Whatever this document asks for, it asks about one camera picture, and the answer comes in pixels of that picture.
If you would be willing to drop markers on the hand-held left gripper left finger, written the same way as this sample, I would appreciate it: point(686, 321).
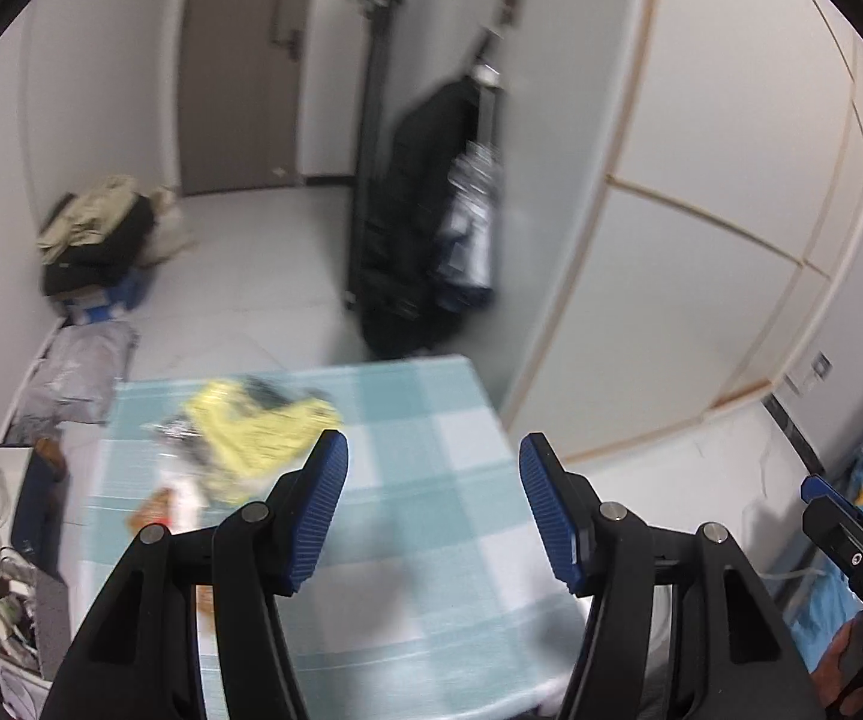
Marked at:
point(317, 514)

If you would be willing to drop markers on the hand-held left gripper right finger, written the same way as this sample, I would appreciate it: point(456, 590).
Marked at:
point(551, 521)

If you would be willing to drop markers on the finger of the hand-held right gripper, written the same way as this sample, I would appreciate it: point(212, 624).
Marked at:
point(821, 489)

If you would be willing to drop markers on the yellow plastic bag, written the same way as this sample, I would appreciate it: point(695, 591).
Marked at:
point(251, 435)

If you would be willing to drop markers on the clear printed plastic wrapper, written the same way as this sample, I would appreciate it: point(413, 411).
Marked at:
point(172, 431)

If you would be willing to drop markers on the teal checked tablecloth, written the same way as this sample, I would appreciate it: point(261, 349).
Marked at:
point(416, 465)

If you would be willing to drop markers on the orange and white snack wrapper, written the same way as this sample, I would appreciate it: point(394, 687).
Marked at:
point(160, 504)

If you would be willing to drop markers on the grey plastic bag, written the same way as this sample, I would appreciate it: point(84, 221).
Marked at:
point(79, 371)

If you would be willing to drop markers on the navy box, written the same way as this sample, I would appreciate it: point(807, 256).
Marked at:
point(35, 502)

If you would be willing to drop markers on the blue cardboard box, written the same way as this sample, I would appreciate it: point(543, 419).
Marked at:
point(112, 300)

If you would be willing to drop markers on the large black bag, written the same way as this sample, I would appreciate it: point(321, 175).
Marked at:
point(416, 225)

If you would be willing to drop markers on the cream tote bag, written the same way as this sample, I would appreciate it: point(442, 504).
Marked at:
point(170, 229)

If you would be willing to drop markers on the white wardrobe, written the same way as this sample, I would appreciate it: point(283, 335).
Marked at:
point(701, 165)

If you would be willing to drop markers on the tall black stand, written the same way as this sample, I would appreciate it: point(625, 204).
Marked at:
point(371, 165)

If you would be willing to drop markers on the beige folded clothes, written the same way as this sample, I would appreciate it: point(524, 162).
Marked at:
point(90, 214)

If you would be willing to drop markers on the grey-brown door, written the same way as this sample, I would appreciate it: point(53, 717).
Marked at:
point(229, 90)

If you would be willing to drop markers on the wall hook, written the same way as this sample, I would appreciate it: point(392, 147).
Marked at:
point(495, 37)

